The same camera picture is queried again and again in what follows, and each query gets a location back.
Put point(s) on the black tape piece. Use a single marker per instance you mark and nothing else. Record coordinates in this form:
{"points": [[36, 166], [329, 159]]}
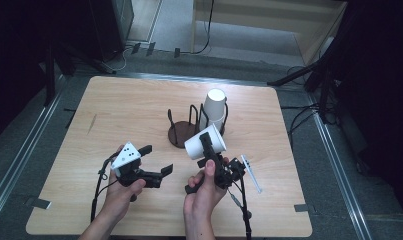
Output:
{"points": [[177, 52], [150, 48], [135, 48]]}

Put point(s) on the white paper cup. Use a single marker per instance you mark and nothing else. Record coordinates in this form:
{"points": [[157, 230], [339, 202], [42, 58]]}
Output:
{"points": [[215, 103], [197, 148], [213, 122]]}

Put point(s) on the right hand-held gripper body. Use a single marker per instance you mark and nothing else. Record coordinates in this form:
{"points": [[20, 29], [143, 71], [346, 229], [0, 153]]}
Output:
{"points": [[230, 171]]}

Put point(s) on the person's left hand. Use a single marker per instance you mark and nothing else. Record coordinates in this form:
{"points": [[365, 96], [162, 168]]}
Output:
{"points": [[119, 196]]}

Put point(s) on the black cabinet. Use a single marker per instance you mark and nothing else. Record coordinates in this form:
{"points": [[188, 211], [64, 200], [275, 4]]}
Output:
{"points": [[112, 26]]}

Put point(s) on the black metal stand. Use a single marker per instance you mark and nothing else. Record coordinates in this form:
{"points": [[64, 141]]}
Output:
{"points": [[325, 93], [50, 76]]}

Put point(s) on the dark curtain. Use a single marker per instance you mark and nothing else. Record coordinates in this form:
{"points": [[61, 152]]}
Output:
{"points": [[382, 83], [15, 50]]}

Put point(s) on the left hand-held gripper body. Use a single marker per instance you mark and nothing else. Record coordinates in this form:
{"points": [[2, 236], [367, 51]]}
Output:
{"points": [[125, 160]]}

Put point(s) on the grey tape strip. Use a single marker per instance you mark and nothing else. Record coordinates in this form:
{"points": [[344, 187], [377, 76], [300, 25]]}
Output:
{"points": [[301, 208], [39, 203]]}

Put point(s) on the metal floor rail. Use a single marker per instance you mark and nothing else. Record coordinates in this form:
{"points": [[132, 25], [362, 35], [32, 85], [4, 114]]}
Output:
{"points": [[342, 180], [175, 79], [25, 146]]}

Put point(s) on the person's right hand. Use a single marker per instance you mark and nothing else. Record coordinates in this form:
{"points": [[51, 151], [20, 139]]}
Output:
{"points": [[202, 196]]}

